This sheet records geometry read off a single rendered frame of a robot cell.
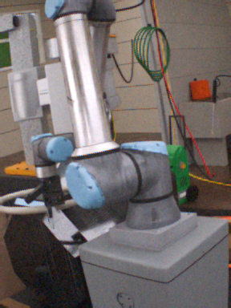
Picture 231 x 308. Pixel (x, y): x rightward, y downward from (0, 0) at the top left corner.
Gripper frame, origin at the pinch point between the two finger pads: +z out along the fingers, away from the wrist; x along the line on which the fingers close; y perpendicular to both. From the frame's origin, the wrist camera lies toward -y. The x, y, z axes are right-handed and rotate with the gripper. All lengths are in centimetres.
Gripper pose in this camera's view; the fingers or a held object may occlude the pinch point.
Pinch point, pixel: (50, 224)
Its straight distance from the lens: 174.5
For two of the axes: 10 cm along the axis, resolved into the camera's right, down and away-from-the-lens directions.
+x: -2.8, -1.0, 9.5
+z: 1.3, 9.8, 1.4
